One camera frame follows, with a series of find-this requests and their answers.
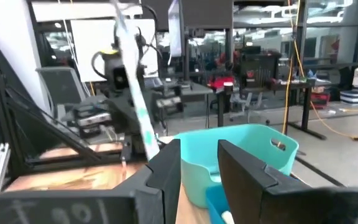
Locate red object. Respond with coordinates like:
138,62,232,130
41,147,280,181
208,76,236,91

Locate blue plastic bin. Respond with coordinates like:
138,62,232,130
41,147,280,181
205,184,234,224

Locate teal patterned cutlery piece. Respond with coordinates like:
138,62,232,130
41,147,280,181
112,0,161,161

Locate white office chair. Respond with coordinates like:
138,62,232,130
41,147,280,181
228,91,270,125

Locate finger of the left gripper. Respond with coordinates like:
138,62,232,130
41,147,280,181
116,121,150,156

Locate cream-handled knife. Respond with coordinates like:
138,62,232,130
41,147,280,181
221,210,235,224

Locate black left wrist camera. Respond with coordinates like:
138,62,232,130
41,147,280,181
104,54,131,93

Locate grey office chair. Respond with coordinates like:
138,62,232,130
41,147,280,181
35,66,111,125

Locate grey desk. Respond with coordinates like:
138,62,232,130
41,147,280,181
143,77,214,129

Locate stacked storage bins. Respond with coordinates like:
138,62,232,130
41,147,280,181
339,89,358,106

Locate black monitor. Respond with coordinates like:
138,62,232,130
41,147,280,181
140,0,234,30

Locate mint green plastic bin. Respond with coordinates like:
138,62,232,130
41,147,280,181
174,123,300,209

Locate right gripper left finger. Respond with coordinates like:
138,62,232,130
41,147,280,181
0,139,182,224

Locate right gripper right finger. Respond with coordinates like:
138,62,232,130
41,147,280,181
218,139,358,224

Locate yellow extension cable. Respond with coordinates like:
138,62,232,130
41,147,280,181
277,0,358,149

